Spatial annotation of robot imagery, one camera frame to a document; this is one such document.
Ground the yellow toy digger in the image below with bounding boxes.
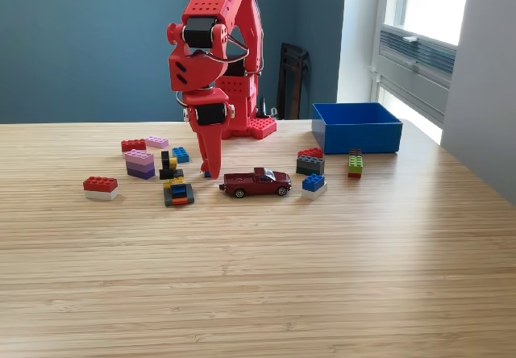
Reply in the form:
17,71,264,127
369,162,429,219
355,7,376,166
158,150,195,208

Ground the red and white brick stack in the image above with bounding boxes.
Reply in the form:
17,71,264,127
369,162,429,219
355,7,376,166
82,176,120,202

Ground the blue plastic bin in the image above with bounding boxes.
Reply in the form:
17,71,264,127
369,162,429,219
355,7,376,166
310,102,403,156

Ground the pink flat lego brick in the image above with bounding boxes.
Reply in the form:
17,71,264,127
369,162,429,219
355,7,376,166
144,135,169,150

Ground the dark grey lego brick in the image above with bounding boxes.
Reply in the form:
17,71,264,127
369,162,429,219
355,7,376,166
295,155,326,177

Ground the dark red toy pickup car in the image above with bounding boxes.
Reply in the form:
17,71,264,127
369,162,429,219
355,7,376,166
218,167,293,199

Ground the black table clamp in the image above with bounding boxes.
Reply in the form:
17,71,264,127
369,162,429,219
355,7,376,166
256,97,280,120

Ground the pink and purple brick stack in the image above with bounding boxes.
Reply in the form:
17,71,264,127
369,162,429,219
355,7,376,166
124,148,156,181

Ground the dark folded chair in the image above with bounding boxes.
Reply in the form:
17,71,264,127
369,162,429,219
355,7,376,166
276,42,312,120

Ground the blue and white brick stack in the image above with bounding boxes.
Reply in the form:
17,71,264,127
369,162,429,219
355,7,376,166
301,173,328,201

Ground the green brick stack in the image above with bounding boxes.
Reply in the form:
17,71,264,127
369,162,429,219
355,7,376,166
347,148,364,179

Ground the grey window vent unit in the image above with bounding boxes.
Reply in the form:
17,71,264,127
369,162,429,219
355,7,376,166
378,26,458,77

